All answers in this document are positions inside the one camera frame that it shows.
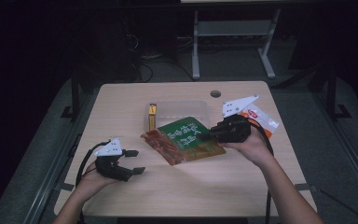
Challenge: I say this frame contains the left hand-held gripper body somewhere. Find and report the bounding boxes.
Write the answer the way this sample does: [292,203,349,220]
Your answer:
[93,137,134,183]

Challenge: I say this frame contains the person's right hand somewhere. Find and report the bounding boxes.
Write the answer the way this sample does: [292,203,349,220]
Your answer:
[222,125,277,169]

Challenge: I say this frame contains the black floor cables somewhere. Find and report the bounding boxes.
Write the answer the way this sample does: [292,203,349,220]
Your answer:
[130,33,197,83]

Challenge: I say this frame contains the hand-held gripper cable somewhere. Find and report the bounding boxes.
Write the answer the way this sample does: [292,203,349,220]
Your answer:
[75,141,111,188]
[245,117,275,224]

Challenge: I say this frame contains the right hand-held gripper cable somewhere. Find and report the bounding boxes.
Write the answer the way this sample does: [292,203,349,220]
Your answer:
[245,117,275,224]

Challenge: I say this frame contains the yellow and red seasoning box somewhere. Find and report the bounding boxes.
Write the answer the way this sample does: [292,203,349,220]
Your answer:
[148,103,158,132]

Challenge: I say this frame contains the green braised meat packet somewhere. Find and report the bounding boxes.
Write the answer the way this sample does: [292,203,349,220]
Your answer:
[140,116,227,166]

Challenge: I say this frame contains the clear plastic bag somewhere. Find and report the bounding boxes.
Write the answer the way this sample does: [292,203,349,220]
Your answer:
[144,100,211,135]

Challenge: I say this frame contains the grey metal stand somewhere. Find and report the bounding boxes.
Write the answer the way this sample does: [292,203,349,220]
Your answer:
[191,8,282,80]

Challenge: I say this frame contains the thin black floor cable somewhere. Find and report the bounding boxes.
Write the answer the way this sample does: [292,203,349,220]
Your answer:
[316,186,358,224]

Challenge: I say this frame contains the left hand-held gripper cable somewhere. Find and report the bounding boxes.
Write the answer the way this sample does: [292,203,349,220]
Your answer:
[75,141,111,188]

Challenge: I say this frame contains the black metal stand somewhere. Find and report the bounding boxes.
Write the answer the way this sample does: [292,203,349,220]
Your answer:
[60,70,82,120]
[325,64,352,120]

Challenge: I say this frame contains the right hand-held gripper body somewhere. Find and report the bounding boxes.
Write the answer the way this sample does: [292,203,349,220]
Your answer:
[209,94,259,144]

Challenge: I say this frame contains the person's left hand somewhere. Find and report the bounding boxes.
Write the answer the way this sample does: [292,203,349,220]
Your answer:
[75,169,119,203]

